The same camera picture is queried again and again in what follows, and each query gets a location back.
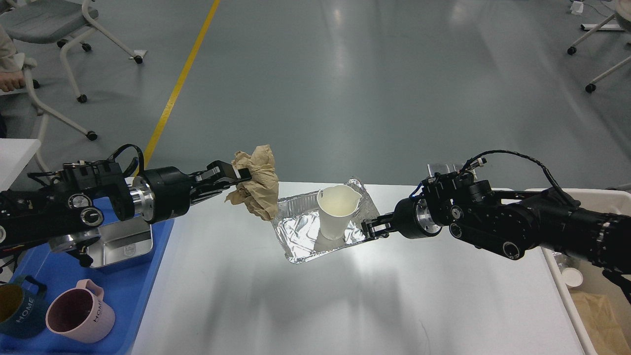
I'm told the pink ribbed mug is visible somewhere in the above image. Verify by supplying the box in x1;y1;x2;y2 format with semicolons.
45;279;116;344

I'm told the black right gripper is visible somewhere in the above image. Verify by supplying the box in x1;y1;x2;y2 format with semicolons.
361;198;442;240

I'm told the dark blue mug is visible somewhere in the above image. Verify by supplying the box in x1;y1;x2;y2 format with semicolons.
0;275;49;339

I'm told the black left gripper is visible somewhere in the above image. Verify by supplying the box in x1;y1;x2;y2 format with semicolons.
130;160;251;224

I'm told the brown paper napkin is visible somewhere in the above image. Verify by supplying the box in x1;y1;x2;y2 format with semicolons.
225;144;279;221

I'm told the white paper cup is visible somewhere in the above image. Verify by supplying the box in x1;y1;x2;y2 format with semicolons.
317;184;361;240

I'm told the white chair base right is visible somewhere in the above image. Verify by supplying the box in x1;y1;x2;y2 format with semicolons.
567;0;631;94

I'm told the right metal floor plate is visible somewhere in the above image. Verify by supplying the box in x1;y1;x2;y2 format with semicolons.
453;164;476;173

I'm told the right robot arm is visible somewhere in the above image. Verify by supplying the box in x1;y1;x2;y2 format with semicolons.
361;150;631;298

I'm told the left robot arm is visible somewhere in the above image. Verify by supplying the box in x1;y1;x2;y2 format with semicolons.
0;143;251;267

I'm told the small white side table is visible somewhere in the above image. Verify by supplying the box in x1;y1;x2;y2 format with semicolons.
0;139;41;191

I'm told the grey office chair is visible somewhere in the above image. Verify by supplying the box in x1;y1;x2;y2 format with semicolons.
1;0;144;103

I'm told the stainless steel rectangular tray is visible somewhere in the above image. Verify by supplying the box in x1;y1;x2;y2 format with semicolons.
88;222;155;273

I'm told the brown paper bag in bin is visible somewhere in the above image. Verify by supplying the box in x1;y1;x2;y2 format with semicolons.
570;291;631;355

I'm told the aluminium foil container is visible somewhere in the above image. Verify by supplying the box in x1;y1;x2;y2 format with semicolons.
271;176;379;264

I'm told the left metal floor plate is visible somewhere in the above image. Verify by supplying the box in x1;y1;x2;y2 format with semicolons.
427;163;454;178

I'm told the small white cup in bin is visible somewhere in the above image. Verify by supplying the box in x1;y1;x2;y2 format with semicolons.
561;267;584;288

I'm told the white chair frame left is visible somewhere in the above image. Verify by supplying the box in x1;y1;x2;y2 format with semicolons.
12;53;98;175

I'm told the metal floor plate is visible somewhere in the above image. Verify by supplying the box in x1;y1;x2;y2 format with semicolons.
427;163;454;178
453;164;476;173

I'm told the blue plastic tray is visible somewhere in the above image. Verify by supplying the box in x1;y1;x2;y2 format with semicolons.
0;220;174;355

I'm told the person's hand at left edge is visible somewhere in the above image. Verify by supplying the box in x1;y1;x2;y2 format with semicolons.
0;71;26;92

